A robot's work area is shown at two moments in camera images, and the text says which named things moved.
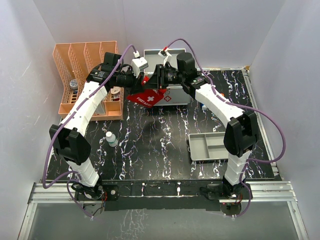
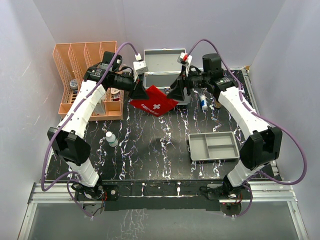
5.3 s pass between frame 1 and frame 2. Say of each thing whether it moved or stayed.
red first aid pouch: moved
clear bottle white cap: stayed
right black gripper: moved
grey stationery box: stayed
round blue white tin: stayed
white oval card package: stayed
